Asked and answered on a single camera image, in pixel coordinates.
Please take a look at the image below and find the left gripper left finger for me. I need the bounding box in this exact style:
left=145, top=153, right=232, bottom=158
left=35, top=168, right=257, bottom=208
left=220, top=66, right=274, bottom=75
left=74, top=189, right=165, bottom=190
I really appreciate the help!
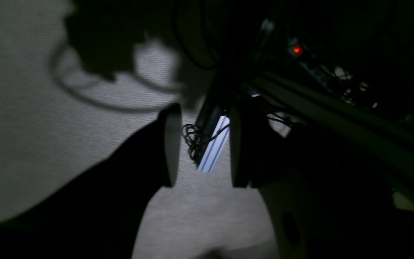
left=0, top=103, right=182, bottom=259

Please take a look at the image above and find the aluminium frame rail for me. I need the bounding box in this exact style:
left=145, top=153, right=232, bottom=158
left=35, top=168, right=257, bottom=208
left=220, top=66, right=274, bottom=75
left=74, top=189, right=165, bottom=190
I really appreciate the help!
left=197, top=116, right=230, bottom=173

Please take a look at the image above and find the black cable bundle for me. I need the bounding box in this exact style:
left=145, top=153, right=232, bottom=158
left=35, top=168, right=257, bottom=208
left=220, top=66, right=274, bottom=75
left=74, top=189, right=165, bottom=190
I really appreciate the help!
left=182, top=122, right=229, bottom=164

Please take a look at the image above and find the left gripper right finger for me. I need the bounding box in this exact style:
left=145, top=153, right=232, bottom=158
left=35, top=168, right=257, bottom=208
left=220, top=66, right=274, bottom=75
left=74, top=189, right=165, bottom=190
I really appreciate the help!
left=230, top=102, right=298, bottom=188

